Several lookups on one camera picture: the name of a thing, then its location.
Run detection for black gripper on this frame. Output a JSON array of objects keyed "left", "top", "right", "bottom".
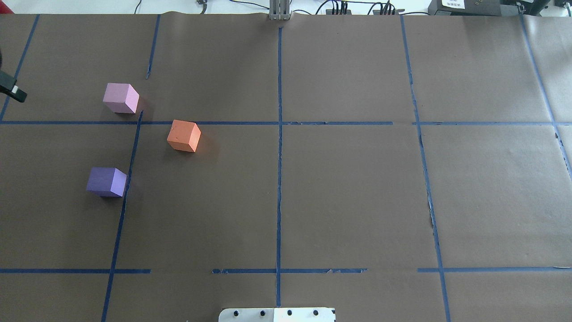
[{"left": 0, "top": 71, "right": 27, "bottom": 103}]

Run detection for orange foam cube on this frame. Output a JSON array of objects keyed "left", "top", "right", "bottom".
[{"left": 166, "top": 119, "right": 202, "bottom": 153}]

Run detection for pink foam cube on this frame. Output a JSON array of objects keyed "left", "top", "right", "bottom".
[{"left": 102, "top": 82, "right": 140, "bottom": 114}]

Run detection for purple foam cube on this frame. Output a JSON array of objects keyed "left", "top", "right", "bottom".
[{"left": 86, "top": 167, "right": 127, "bottom": 197}]

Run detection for black box with label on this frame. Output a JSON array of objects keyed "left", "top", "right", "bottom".
[{"left": 427, "top": 0, "right": 502, "bottom": 16}]

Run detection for aluminium frame post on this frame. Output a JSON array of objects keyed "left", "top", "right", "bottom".
[{"left": 269, "top": 0, "right": 292, "bottom": 21}]

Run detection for white pedestal column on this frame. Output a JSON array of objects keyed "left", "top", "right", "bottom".
[{"left": 218, "top": 307, "right": 336, "bottom": 322}]

